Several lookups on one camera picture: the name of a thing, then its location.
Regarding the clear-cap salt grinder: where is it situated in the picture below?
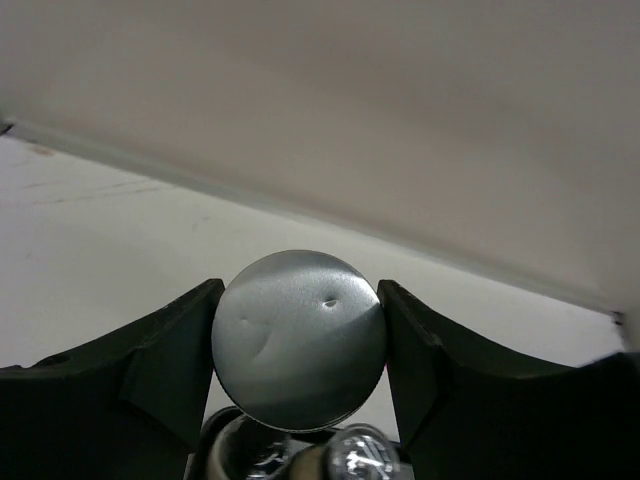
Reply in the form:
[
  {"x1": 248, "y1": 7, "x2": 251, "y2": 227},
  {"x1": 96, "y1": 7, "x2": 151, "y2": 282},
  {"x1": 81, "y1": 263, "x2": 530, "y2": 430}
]
[{"x1": 188, "y1": 407, "x2": 295, "y2": 479}]

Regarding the black-cap salt bottle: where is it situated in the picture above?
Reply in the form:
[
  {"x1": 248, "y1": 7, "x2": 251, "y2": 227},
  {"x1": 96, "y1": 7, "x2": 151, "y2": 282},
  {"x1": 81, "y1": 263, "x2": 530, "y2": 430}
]
[{"x1": 285, "y1": 423, "x2": 415, "y2": 480}]

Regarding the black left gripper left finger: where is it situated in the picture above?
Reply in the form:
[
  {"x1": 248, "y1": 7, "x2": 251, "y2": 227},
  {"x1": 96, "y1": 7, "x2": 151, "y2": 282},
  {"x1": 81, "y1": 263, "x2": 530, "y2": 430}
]
[{"x1": 1, "y1": 279, "x2": 224, "y2": 479}]

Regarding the blue-label silver-lid bead jar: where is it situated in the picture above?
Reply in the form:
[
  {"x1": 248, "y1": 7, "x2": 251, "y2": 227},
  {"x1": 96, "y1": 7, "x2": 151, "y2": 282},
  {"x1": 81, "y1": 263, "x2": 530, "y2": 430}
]
[{"x1": 211, "y1": 250, "x2": 387, "y2": 432}]

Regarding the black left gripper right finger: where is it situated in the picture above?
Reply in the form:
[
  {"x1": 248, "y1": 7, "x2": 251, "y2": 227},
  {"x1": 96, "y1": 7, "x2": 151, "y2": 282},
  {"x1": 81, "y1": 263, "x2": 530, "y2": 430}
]
[{"x1": 378, "y1": 280, "x2": 639, "y2": 479}]

